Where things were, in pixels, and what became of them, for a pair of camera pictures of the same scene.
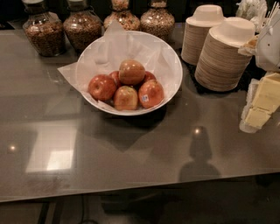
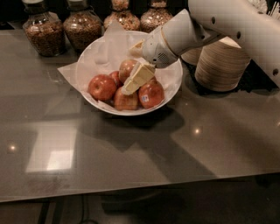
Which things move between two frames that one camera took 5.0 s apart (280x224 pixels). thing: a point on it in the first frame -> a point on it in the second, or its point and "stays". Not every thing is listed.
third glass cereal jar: (127, 19) stays
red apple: (101, 87) stays
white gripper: (269, 49) -> (153, 49)
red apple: (131, 72) stays
